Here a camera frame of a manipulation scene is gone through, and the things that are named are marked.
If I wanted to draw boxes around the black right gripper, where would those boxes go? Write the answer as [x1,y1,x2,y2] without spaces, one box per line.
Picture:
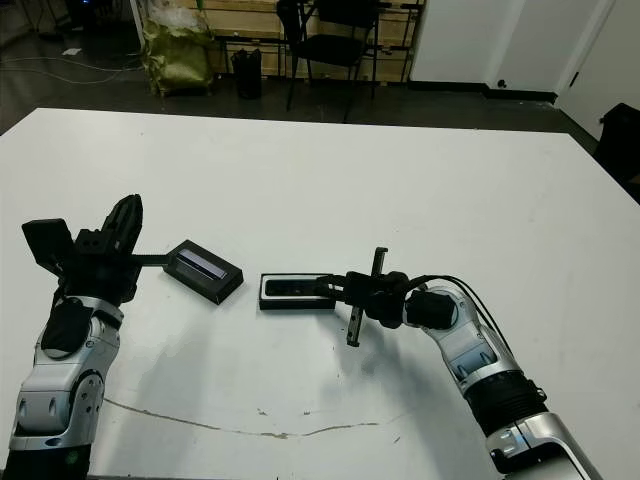
[313,246,411,348]

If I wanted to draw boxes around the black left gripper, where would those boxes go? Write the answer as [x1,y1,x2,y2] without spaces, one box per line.
[58,193,174,305]

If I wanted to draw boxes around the black bar-shaped camera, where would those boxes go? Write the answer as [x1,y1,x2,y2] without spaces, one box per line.
[263,278,324,300]

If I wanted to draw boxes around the black box base white insert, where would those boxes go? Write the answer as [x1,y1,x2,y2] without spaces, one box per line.
[258,272,337,312]

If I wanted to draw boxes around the black box lid blue print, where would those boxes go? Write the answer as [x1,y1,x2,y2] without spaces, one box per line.
[163,239,245,305]

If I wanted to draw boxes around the yellow-green sack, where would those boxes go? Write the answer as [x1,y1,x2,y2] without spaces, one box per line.
[141,17,217,99]

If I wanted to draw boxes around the black waste bin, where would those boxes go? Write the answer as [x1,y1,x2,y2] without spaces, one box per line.
[230,48,264,100]

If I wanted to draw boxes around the black computer tower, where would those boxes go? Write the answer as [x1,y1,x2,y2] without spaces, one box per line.
[64,0,132,30]

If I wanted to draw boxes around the black baseboard strip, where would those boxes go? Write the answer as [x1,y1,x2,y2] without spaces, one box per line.
[408,78,557,105]

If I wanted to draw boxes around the stacked wooden crates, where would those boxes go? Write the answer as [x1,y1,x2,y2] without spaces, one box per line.
[197,0,426,85]

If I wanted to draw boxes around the black mesh chair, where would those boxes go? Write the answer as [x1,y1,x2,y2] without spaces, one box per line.
[276,0,384,124]

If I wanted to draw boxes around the black chair backrest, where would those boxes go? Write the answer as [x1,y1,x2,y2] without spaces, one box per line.
[596,102,640,204]

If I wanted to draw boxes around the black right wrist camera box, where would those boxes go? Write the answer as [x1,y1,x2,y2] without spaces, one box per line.
[349,273,381,305]

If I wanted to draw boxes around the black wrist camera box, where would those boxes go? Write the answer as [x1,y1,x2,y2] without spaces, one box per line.
[349,273,381,305]
[21,218,75,275]

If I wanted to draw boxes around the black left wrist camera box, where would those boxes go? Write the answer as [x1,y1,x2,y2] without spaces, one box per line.
[21,218,75,275]

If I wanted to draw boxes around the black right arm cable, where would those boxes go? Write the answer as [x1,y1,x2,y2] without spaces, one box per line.
[404,272,519,366]

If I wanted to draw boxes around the white floor cable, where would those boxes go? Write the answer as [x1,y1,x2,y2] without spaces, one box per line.
[0,53,146,86]

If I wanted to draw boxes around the white partition post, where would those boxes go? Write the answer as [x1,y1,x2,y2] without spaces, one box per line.
[129,0,147,54]

